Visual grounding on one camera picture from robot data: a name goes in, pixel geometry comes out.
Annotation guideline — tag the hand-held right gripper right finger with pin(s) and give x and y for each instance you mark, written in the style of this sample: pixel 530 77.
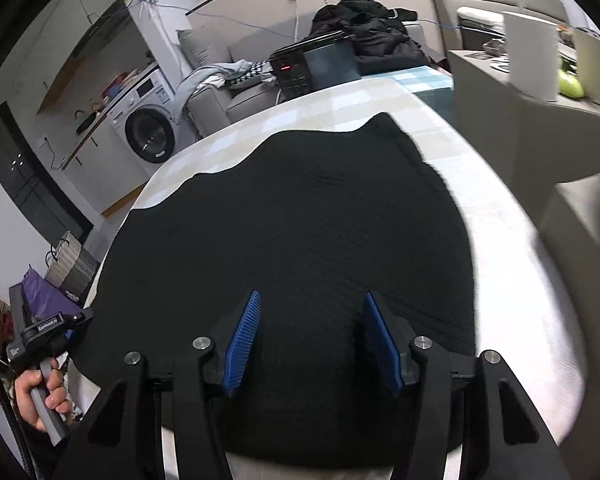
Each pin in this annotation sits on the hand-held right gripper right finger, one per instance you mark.
pixel 385 345

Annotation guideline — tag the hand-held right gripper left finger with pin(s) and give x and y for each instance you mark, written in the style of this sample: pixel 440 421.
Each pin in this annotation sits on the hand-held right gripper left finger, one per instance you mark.
pixel 240 345

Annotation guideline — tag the black knit garment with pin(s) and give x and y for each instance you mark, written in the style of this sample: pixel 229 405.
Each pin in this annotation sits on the black knit garment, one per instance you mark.
pixel 305 220

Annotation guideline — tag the person's left hand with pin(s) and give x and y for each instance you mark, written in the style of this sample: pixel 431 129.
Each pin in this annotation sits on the person's left hand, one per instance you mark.
pixel 25 400

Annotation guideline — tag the purple bag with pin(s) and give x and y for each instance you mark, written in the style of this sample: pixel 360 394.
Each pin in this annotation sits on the purple bag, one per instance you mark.
pixel 45 295

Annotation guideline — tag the grey woven basket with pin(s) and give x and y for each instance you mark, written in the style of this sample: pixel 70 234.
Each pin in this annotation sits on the grey woven basket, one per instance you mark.
pixel 70 265

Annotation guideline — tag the dark glass door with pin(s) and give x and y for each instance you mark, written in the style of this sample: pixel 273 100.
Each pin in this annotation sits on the dark glass door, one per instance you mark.
pixel 25 175

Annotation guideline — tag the white kitchen counter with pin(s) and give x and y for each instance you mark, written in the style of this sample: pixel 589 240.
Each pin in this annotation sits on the white kitchen counter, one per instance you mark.
pixel 95 155

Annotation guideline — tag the black faucet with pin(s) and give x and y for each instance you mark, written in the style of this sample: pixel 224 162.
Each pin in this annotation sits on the black faucet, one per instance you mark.
pixel 81 116

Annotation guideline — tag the white washing machine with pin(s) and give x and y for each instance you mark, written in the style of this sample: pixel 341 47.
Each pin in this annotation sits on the white washing machine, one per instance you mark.
pixel 150 132

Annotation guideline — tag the grey sofa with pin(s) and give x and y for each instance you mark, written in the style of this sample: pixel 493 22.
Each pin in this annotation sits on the grey sofa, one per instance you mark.
pixel 250 105

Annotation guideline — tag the grey side cabinet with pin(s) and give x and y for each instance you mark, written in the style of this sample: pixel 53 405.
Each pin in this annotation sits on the grey side cabinet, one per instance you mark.
pixel 495 125

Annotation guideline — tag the grey blanket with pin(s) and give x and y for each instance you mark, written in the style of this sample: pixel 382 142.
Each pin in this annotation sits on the grey blanket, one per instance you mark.
pixel 200 77

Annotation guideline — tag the houndstooth pillow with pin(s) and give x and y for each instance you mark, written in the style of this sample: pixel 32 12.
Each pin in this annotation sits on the houndstooth pillow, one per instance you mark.
pixel 252 72

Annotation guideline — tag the black electric cooker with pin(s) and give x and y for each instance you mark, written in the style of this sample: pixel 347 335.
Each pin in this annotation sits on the black electric cooker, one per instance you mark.
pixel 325 65

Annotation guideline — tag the grey sofa cushion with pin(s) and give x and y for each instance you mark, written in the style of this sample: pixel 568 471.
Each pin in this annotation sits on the grey sofa cushion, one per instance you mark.
pixel 205 47

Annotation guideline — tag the black jacket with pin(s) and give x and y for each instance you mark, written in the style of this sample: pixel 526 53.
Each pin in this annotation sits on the black jacket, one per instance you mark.
pixel 370 30

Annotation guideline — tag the green apple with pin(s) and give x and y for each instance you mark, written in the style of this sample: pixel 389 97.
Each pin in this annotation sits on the green apple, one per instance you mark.
pixel 571 84

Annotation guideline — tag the white bed pillow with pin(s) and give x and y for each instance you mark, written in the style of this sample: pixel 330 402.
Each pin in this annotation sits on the white bed pillow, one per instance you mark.
pixel 480 15

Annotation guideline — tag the wall cabinet with wooden edge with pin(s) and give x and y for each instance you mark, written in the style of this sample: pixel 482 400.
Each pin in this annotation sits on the wall cabinet with wooden edge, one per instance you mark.
pixel 80 45

